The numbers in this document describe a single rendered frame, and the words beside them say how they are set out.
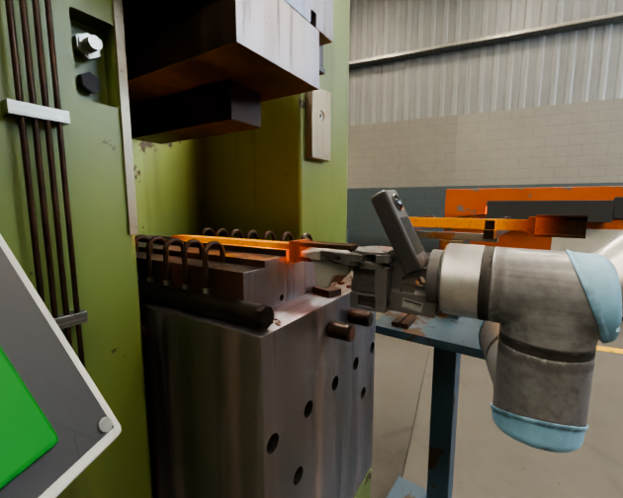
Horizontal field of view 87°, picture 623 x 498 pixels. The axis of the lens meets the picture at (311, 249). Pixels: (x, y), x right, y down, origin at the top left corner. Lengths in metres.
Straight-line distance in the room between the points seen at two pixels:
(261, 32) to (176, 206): 0.57
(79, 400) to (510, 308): 0.38
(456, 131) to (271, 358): 7.88
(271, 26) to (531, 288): 0.46
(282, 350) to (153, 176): 0.63
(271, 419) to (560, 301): 0.35
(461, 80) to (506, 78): 0.84
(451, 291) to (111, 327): 0.44
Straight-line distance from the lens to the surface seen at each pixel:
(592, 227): 4.14
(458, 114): 8.25
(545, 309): 0.42
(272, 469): 0.52
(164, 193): 0.96
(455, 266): 0.42
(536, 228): 0.82
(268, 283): 0.50
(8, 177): 0.47
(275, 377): 0.46
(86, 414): 0.20
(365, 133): 8.47
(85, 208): 0.49
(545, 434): 0.47
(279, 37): 0.57
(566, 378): 0.44
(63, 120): 0.48
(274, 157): 0.86
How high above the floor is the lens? 1.07
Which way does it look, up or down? 7 degrees down
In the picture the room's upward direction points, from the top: straight up
